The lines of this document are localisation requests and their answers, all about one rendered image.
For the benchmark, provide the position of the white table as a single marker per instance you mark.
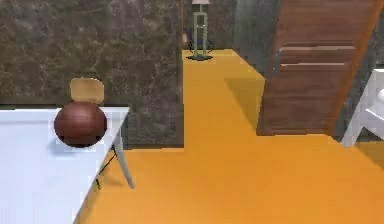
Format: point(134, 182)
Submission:
point(36, 173)

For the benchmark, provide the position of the brown wooden room door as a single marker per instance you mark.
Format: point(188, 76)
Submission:
point(310, 83)

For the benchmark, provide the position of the blue round object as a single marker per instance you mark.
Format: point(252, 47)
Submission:
point(209, 46)

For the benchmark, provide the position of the tan wooden chair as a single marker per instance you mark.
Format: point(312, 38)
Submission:
point(87, 90)

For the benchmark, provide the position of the green floor lamp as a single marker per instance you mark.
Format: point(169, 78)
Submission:
point(200, 30)

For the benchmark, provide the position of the brown basketball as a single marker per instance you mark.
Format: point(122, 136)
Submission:
point(80, 124)

